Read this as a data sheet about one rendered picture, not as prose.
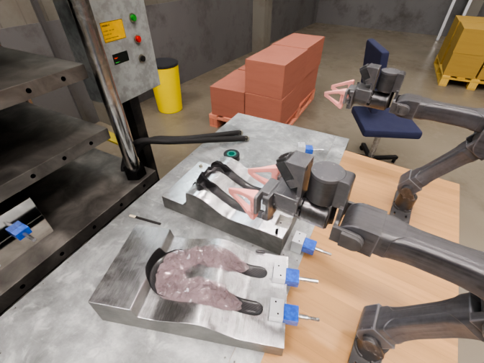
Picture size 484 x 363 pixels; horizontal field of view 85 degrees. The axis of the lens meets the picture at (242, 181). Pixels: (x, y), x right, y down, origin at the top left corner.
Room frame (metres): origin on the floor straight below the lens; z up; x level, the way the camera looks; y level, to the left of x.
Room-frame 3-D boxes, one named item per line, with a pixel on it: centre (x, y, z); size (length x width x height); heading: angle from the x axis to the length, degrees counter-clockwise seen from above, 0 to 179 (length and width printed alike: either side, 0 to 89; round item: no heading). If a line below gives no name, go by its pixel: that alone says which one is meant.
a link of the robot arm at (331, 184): (0.33, -0.17, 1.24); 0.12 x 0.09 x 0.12; 58
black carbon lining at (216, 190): (0.74, 0.02, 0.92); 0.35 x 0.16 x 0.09; 63
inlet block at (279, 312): (0.30, -0.14, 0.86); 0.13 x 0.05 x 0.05; 80
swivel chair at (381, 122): (2.11, -1.22, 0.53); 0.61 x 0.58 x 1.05; 65
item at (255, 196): (0.40, -0.02, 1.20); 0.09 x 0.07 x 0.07; 58
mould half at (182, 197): (0.76, 0.03, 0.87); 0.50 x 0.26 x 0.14; 63
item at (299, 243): (0.54, -0.24, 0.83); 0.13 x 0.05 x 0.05; 64
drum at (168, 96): (3.37, 0.97, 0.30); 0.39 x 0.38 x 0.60; 58
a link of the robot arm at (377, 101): (0.86, -0.47, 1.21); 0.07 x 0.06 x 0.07; 58
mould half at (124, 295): (0.40, 0.12, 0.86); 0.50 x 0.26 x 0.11; 80
